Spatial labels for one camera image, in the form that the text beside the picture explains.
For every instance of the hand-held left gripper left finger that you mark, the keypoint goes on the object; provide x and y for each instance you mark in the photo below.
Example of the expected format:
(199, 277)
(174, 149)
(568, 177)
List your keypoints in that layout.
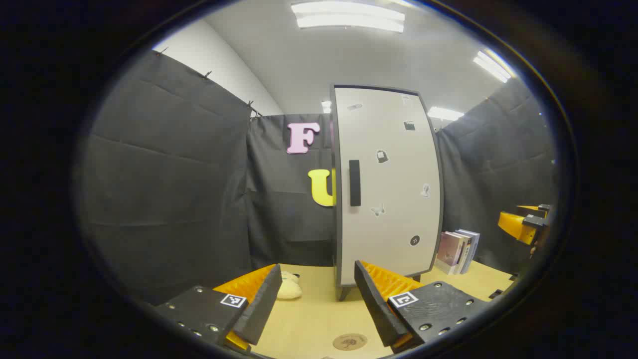
(261, 311)

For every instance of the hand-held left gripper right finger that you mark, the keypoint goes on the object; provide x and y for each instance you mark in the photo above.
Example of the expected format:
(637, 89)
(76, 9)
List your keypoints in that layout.
(376, 311)

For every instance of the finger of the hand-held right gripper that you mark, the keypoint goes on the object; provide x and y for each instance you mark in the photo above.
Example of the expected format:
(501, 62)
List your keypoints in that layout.
(531, 207)
(516, 227)

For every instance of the grey cabinet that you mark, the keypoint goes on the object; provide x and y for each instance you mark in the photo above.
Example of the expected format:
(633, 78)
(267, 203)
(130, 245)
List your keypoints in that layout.
(345, 290)

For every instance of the brown round coaster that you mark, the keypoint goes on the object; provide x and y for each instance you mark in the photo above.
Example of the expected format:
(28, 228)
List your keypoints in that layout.
(350, 342)

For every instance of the white cabinet door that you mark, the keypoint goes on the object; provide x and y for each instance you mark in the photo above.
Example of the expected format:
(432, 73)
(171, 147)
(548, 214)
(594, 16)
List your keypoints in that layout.
(389, 239)

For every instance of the cream plush toy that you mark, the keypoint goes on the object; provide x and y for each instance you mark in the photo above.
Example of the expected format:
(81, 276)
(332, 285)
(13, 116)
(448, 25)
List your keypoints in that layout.
(289, 290)

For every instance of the blue grey book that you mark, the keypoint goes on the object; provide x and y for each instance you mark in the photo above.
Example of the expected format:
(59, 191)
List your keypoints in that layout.
(473, 244)

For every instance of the white paperback book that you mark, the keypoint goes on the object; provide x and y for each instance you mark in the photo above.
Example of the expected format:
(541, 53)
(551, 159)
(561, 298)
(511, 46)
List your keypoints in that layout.
(465, 249)

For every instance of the small black block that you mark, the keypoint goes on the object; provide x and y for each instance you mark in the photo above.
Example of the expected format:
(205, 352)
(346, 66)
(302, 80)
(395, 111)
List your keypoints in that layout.
(496, 294)

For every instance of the black backdrop cloth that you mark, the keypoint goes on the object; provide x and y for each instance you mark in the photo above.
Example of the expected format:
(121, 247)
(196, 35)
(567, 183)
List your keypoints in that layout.
(164, 199)

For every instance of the large ceiling light panel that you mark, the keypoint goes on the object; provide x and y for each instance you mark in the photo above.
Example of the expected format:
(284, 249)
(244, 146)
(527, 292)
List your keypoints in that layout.
(349, 17)

